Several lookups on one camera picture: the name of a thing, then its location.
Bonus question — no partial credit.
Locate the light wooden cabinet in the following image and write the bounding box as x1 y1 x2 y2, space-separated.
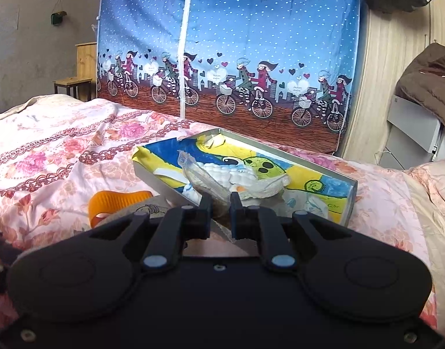
338 0 445 170

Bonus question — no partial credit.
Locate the white quilted cloth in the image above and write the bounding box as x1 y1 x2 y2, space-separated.
184 159 293 205

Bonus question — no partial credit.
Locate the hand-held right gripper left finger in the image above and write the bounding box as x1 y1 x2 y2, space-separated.
91 192 213 271

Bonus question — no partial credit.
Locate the orange ribbed band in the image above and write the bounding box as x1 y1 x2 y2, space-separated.
88 190 152 228

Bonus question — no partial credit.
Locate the brown padded jacket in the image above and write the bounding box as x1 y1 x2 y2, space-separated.
394 42 445 138

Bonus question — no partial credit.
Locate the grey plush pouch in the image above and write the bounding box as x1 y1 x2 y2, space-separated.
106 200 174 226

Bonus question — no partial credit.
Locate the white grey box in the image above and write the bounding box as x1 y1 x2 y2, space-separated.
385 94 445 170

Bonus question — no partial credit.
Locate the beige bed cover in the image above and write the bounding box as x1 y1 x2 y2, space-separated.
403 159 445 300

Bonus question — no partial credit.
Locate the blue printed fabric wardrobe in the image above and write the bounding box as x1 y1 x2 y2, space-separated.
96 0 362 156

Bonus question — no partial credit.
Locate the wooden side table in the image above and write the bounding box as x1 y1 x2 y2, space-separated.
54 41 98 103

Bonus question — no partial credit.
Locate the frog picture cardboard box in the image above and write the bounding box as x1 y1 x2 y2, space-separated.
132 127 359 227

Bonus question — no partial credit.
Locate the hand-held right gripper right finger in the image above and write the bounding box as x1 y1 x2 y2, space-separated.
230 192 354 271

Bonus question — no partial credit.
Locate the pink floral bed sheet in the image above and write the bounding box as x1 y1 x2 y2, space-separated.
0 94 441 335

